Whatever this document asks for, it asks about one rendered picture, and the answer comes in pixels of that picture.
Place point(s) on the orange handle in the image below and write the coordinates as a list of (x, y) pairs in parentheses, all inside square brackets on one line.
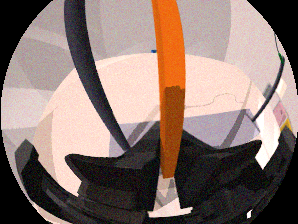
[(171, 81)]

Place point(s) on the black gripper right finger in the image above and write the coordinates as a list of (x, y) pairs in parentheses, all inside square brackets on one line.
[(199, 164)]

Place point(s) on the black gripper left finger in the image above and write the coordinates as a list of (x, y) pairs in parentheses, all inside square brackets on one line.
[(135, 171)]

